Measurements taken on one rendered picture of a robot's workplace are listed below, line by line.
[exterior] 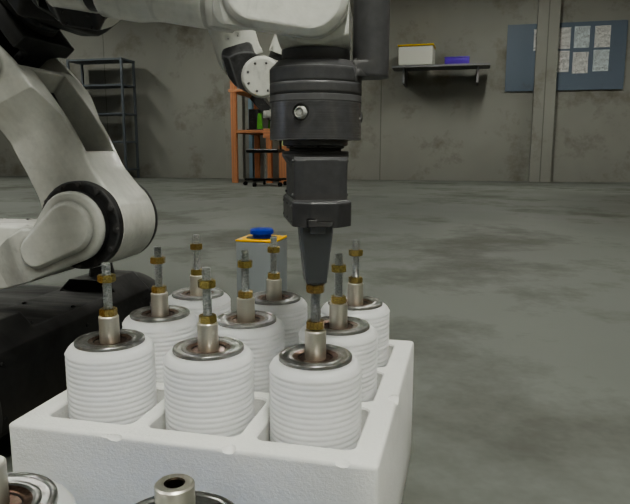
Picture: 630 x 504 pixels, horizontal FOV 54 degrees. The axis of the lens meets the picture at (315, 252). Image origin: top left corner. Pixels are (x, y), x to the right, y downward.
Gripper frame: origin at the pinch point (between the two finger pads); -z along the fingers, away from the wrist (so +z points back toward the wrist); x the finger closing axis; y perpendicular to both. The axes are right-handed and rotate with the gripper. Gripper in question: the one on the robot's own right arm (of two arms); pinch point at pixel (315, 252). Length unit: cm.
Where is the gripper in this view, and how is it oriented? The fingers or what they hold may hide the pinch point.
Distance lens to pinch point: 62.2
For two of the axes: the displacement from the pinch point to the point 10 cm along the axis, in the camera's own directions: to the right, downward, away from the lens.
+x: -1.4, -1.6, 9.8
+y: -9.9, 0.2, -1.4
